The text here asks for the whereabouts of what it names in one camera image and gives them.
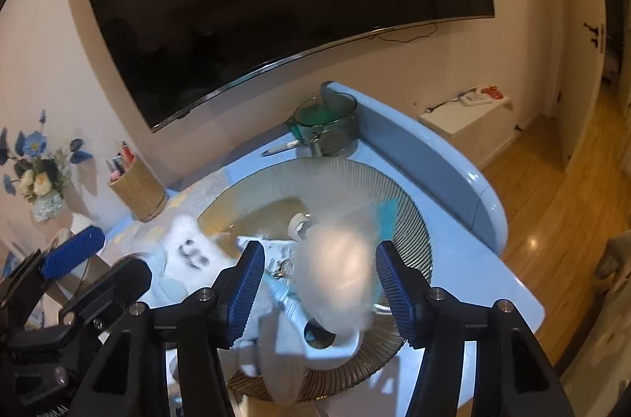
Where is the tan pen holder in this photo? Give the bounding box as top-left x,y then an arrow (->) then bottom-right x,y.
107,157 -> 169,223

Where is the bundle of pens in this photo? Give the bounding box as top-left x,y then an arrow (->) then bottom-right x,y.
106,141 -> 137,176

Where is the black door handle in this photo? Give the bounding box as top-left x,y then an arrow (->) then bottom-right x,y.
584,21 -> 605,53

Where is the white door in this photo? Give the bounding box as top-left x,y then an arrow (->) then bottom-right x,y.
545,0 -> 608,174

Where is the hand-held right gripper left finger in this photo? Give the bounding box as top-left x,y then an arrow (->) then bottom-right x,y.
81,241 -> 266,417

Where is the white power strip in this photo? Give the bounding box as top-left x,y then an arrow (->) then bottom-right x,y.
458,89 -> 489,107

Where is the white plush with black face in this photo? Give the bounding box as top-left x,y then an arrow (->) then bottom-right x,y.
148,212 -> 237,299

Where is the white wall shelf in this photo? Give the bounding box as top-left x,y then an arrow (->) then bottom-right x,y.
418,94 -> 513,137

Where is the large ribbed glass bowl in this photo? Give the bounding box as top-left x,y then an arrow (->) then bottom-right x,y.
197,155 -> 435,400

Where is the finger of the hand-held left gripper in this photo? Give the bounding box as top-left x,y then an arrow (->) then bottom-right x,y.
0,224 -> 106,314
59,256 -> 153,331

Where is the black television cable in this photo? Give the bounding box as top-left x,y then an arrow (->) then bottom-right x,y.
372,20 -> 437,42

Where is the glass measuring jug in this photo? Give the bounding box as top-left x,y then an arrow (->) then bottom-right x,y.
288,93 -> 358,159

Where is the silver pen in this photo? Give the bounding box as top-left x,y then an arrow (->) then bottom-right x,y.
260,138 -> 306,157

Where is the beige patterned fabric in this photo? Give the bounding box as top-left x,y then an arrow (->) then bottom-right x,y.
557,230 -> 631,417

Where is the white plastic holder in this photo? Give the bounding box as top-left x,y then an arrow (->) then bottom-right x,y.
296,313 -> 363,371

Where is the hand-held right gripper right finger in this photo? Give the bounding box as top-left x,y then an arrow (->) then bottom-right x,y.
375,241 -> 565,417

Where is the white tape roll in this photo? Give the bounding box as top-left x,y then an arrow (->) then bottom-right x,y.
288,212 -> 316,243

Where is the white squeeze tube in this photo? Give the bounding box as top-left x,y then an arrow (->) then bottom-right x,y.
266,276 -> 307,324

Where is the white and blue flower bouquet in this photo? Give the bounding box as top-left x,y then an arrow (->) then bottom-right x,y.
12,141 -> 75,223

